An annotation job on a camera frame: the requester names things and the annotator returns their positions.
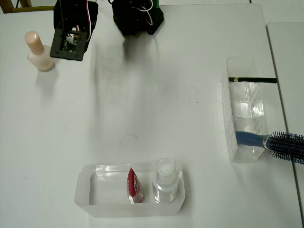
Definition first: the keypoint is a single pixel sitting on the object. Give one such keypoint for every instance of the black gripper camera module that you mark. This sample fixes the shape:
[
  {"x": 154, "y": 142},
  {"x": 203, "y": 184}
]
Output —
[{"x": 59, "y": 50}]

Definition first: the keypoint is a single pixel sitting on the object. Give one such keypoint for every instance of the wooden chair frame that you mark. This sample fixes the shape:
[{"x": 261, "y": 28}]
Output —
[{"x": 33, "y": 9}]

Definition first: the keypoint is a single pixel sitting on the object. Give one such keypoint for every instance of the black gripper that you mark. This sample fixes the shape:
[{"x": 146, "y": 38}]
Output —
[{"x": 136, "y": 23}]

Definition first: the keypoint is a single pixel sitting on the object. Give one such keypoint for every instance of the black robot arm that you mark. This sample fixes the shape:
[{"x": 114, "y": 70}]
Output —
[{"x": 128, "y": 21}]

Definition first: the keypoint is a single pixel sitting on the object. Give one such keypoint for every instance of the blue round hairbrush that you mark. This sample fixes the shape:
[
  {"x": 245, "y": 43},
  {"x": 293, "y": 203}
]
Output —
[{"x": 251, "y": 140}]

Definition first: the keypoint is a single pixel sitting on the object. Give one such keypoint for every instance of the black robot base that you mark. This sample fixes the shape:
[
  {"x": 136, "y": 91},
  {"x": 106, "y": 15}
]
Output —
[{"x": 156, "y": 21}]

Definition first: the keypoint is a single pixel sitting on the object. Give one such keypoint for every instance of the dark eyeliner pencil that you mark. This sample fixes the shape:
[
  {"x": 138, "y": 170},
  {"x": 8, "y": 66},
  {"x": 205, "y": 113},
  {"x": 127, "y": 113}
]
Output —
[{"x": 256, "y": 80}]

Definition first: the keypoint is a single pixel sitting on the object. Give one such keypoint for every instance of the clear acrylic organizer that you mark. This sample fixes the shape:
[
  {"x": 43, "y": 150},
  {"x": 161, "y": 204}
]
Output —
[{"x": 229, "y": 133}]

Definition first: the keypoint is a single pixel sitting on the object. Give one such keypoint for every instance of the clear spray bottle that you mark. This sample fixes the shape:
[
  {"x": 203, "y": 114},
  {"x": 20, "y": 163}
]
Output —
[{"x": 165, "y": 171}]

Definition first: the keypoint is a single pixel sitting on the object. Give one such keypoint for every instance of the green controller board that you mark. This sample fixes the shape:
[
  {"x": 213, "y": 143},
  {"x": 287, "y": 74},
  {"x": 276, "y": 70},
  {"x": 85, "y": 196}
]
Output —
[{"x": 156, "y": 2}]

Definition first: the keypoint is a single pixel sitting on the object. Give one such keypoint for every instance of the translucent white plastic tray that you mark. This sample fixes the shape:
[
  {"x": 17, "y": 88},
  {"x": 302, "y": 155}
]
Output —
[{"x": 133, "y": 210}]

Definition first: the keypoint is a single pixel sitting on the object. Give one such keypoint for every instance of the pink lotion bottle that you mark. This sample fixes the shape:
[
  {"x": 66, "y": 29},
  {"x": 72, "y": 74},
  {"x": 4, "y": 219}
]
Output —
[{"x": 40, "y": 57}]

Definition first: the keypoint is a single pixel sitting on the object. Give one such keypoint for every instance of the red hand cream tube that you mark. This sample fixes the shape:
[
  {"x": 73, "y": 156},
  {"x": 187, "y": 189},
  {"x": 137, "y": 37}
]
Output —
[{"x": 134, "y": 185}]

